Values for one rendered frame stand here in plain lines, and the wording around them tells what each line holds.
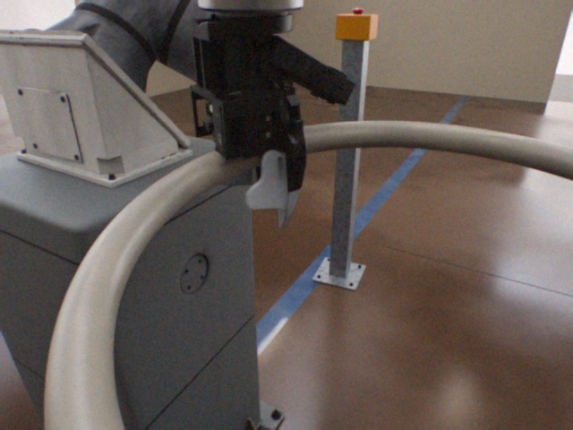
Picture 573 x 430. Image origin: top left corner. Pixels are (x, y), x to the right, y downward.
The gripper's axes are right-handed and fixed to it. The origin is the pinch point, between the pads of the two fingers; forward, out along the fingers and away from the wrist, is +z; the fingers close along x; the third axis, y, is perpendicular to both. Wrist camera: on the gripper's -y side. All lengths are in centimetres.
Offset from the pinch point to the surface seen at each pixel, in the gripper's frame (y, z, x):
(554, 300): -144, 96, -7
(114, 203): 13.6, 5.6, -21.4
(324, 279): -72, 96, -73
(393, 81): -467, 123, -396
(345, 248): -80, 81, -70
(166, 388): 13.2, 43.5, -17.6
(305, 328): -47, 95, -53
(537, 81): -552, 98, -227
